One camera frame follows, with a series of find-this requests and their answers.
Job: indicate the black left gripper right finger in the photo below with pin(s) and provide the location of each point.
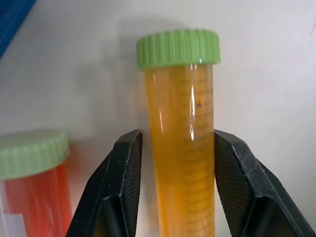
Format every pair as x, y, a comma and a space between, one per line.
249, 187

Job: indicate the red test tube green cap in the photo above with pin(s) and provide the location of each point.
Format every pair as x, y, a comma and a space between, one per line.
34, 172

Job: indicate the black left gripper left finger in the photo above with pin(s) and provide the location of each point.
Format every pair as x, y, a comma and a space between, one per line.
116, 182

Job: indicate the yellow test tube green cap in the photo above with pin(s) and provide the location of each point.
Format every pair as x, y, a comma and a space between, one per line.
180, 123

